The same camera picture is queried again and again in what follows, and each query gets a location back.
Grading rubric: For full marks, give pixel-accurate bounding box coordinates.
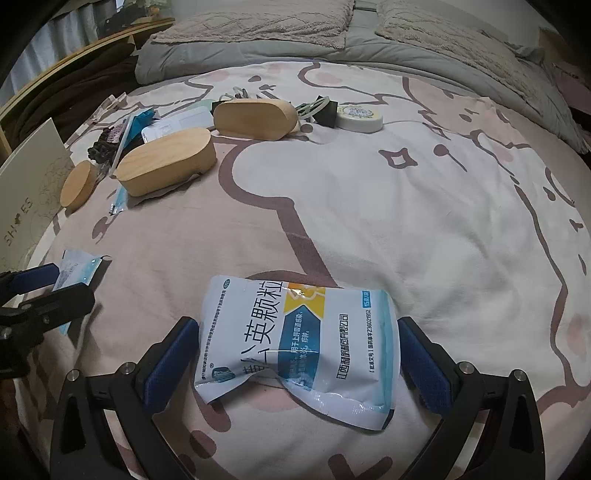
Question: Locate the pale green round holder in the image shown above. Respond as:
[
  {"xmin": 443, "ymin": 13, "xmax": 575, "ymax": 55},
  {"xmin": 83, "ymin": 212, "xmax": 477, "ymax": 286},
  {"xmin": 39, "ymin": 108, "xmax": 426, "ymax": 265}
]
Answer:
[{"xmin": 295, "ymin": 98, "xmax": 329, "ymax": 124}]

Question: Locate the oval wooden box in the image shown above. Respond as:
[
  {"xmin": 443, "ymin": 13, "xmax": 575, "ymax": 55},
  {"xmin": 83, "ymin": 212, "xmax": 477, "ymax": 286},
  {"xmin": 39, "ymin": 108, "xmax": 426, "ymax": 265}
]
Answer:
[
  {"xmin": 212, "ymin": 98, "xmax": 301, "ymax": 139},
  {"xmin": 113, "ymin": 128, "xmax": 217, "ymax": 197}
]

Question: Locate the dark hair scrunchie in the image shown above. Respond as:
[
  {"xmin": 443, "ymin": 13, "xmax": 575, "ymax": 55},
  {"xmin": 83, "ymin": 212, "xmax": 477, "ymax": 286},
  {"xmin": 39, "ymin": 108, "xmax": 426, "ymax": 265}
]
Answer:
[{"xmin": 88, "ymin": 122, "xmax": 125, "ymax": 165}]

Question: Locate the white blue medicine sachet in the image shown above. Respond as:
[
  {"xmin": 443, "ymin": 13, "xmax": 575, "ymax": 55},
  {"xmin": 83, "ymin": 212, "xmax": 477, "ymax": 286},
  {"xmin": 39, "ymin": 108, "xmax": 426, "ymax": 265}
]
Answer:
[{"xmin": 196, "ymin": 274, "xmax": 402, "ymax": 432}]

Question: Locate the small blue white packet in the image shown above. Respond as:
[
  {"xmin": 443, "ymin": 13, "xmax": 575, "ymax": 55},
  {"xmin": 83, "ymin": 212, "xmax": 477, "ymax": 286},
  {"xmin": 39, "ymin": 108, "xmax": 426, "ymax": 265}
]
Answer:
[{"xmin": 53, "ymin": 249, "xmax": 112, "ymax": 334}]

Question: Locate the white cardboard box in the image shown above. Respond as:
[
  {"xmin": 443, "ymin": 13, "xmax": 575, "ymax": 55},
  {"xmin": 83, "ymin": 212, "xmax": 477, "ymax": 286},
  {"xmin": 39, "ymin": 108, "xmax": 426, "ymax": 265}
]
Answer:
[{"xmin": 0, "ymin": 117, "xmax": 75, "ymax": 273}]

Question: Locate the white tape roll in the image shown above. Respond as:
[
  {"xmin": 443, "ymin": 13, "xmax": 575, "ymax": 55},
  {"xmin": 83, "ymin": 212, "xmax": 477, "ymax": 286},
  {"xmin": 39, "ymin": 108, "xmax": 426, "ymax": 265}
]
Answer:
[{"xmin": 335, "ymin": 104, "xmax": 384, "ymax": 134}]

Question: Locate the torn paper scrap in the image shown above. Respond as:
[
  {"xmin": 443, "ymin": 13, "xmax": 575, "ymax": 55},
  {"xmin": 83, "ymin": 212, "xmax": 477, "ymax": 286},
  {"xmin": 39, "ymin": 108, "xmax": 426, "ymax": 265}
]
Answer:
[{"xmin": 95, "ymin": 93, "xmax": 129, "ymax": 115}]

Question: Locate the round wooden lid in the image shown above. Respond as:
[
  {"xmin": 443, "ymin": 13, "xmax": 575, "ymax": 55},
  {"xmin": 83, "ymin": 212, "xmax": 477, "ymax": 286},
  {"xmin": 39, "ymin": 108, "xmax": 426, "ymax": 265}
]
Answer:
[{"xmin": 60, "ymin": 161, "xmax": 100, "ymax": 213}]

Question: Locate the grey duvet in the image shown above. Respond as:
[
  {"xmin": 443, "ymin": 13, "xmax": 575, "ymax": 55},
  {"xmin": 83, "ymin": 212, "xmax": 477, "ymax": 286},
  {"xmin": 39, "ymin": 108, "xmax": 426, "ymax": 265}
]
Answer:
[{"xmin": 136, "ymin": 0, "xmax": 587, "ymax": 153}]

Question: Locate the dark brown blanket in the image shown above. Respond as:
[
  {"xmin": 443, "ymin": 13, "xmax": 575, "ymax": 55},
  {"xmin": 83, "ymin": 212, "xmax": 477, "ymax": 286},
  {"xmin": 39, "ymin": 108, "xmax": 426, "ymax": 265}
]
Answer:
[{"xmin": 18, "ymin": 51, "xmax": 139, "ymax": 141}]

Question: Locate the blue snack packet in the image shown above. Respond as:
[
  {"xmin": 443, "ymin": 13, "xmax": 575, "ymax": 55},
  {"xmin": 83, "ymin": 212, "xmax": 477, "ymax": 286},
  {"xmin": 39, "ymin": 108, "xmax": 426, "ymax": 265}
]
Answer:
[{"xmin": 124, "ymin": 110, "xmax": 158, "ymax": 139}]

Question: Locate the beige fuzzy pillow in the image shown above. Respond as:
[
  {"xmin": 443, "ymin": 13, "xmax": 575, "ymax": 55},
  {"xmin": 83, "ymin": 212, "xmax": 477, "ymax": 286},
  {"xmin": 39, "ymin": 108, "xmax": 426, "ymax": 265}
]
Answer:
[
  {"xmin": 374, "ymin": 0, "xmax": 591, "ymax": 153},
  {"xmin": 150, "ymin": 0, "xmax": 356, "ymax": 51}
]

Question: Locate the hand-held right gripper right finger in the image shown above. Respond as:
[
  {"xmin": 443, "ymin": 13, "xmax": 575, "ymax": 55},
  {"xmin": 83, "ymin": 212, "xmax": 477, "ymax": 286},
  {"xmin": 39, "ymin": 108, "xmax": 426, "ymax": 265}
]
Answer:
[{"xmin": 396, "ymin": 318, "xmax": 548, "ymax": 480}]

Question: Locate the wooden shelf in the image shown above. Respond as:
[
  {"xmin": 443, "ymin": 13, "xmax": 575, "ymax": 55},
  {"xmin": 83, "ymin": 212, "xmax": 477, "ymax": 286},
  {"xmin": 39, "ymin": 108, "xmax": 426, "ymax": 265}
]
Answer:
[{"xmin": 0, "ymin": 18, "xmax": 174, "ymax": 158}]

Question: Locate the metal hair clip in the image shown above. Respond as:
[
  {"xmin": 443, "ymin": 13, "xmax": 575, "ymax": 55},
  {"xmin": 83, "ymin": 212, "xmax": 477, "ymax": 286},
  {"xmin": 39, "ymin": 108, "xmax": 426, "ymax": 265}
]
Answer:
[{"xmin": 222, "ymin": 85, "xmax": 260, "ymax": 100}]

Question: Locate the small blue white tube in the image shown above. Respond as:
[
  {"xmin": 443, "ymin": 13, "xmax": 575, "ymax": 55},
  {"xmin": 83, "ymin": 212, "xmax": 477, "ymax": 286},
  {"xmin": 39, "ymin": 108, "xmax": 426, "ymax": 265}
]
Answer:
[{"xmin": 108, "ymin": 185, "xmax": 129, "ymax": 216}]

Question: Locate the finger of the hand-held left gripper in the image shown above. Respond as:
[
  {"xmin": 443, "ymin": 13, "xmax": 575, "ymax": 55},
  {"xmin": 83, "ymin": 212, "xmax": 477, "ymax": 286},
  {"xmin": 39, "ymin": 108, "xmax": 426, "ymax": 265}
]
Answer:
[
  {"xmin": 0, "ymin": 284, "xmax": 96, "ymax": 381},
  {"xmin": 0, "ymin": 262, "xmax": 63, "ymax": 305}
]

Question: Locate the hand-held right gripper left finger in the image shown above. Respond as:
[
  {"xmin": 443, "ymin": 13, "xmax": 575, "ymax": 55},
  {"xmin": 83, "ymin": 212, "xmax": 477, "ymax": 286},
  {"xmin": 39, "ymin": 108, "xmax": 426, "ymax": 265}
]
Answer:
[{"xmin": 50, "ymin": 316, "xmax": 200, "ymax": 480}]

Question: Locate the printed blanket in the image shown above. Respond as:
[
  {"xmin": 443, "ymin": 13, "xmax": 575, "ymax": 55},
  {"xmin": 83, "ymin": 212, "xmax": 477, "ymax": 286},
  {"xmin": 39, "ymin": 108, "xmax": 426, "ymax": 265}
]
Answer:
[{"xmin": 14, "ymin": 60, "xmax": 591, "ymax": 480}]

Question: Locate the white power bank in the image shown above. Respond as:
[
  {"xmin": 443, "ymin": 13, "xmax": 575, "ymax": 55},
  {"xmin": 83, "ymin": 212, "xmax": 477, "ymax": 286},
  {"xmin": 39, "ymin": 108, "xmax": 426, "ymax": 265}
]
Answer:
[{"xmin": 141, "ymin": 108, "xmax": 215, "ymax": 144}]

